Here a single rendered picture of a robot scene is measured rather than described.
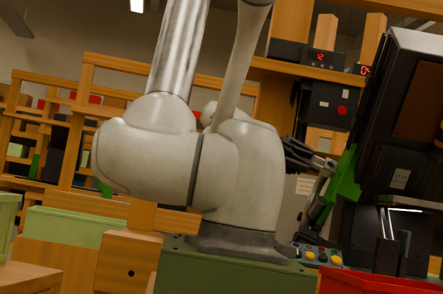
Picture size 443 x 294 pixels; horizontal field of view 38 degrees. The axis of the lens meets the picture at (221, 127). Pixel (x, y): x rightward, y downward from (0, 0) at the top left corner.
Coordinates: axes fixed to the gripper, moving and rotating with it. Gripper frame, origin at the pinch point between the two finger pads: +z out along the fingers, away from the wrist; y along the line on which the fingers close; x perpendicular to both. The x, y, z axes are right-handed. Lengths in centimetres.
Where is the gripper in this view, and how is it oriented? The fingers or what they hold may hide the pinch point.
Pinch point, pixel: (321, 166)
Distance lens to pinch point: 206.0
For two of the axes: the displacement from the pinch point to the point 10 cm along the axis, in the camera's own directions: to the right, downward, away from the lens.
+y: 2.7, -5.6, 7.8
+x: -3.3, 7.1, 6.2
